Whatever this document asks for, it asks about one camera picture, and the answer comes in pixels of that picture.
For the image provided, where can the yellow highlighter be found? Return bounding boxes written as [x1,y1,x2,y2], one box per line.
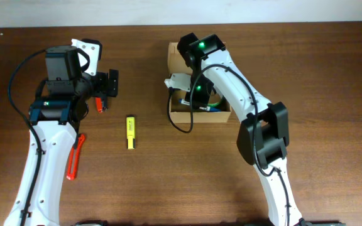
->
[126,116,136,149]

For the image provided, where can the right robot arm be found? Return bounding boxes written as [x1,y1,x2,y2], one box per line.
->
[177,33,304,226]

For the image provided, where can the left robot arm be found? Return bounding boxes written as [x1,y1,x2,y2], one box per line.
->
[4,40,119,225]

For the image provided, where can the green tape roll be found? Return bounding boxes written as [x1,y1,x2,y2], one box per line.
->
[207,96,225,108]

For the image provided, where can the cardboard box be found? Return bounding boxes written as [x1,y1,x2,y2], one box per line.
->
[167,42,233,124]

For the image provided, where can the orange utility knife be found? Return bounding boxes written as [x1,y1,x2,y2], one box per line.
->
[66,134,86,180]

